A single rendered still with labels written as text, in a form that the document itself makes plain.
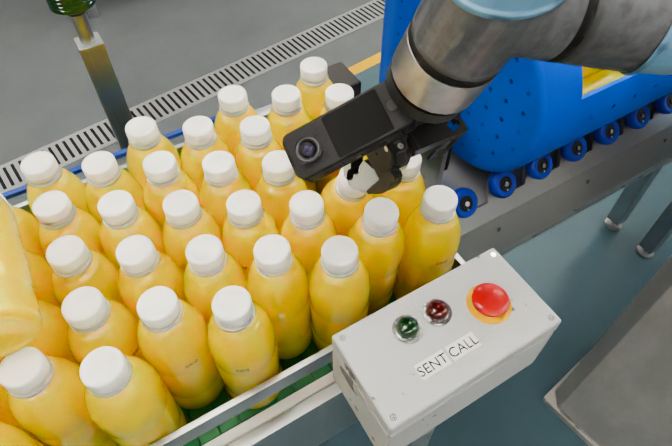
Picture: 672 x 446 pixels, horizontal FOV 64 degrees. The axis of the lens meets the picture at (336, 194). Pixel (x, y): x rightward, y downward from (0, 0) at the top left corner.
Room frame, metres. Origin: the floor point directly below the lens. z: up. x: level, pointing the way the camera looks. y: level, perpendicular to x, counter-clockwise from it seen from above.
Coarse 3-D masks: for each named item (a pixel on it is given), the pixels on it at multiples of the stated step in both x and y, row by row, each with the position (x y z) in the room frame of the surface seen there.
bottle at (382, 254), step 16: (368, 240) 0.35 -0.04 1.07; (384, 240) 0.35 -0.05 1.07; (400, 240) 0.36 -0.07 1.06; (368, 256) 0.34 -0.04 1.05; (384, 256) 0.34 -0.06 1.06; (400, 256) 0.35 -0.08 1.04; (368, 272) 0.34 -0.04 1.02; (384, 272) 0.34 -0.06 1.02; (384, 288) 0.35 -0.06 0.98; (384, 304) 0.35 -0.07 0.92
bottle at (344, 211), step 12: (336, 180) 0.43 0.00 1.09; (324, 192) 0.43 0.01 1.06; (336, 192) 0.42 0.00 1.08; (324, 204) 0.42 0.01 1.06; (336, 204) 0.41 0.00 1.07; (348, 204) 0.41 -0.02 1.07; (360, 204) 0.41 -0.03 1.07; (336, 216) 0.40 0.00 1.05; (348, 216) 0.40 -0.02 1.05; (336, 228) 0.40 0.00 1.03; (348, 228) 0.40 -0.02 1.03
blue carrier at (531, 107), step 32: (512, 64) 0.56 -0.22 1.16; (544, 64) 0.53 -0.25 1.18; (480, 96) 0.59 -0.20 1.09; (512, 96) 0.54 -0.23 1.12; (544, 96) 0.51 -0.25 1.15; (576, 96) 0.53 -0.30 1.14; (608, 96) 0.55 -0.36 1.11; (640, 96) 0.59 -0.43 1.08; (480, 128) 0.57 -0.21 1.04; (512, 128) 0.53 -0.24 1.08; (544, 128) 0.50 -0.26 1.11; (576, 128) 0.53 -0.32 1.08; (480, 160) 0.56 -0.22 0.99; (512, 160) 0.51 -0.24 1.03
